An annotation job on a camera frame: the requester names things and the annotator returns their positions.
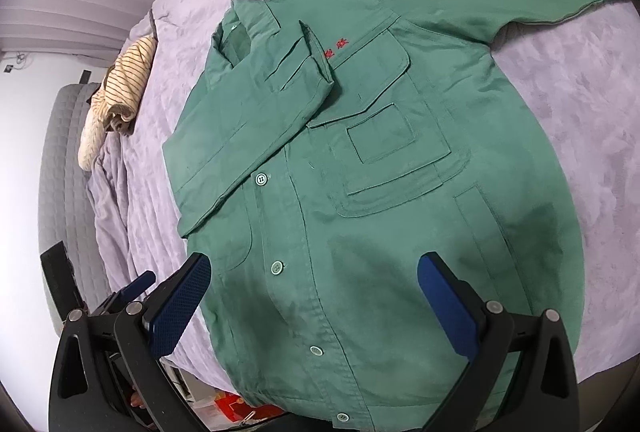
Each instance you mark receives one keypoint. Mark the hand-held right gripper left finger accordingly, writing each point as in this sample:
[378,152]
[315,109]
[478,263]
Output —
[175,307]

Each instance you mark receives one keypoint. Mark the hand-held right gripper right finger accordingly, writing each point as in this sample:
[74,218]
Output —
[445,307]

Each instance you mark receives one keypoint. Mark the cream striped garment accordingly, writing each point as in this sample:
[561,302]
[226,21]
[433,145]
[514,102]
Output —
[125,76]

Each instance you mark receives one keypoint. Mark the grey quilted headboard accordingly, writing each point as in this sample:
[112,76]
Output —
[55,151]

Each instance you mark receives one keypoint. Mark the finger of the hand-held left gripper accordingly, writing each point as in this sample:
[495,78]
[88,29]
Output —
[139,284]

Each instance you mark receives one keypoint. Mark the green work jacket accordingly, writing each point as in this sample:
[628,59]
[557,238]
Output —
[375,212]

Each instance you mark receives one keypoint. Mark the red packet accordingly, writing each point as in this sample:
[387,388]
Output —
[230,414]

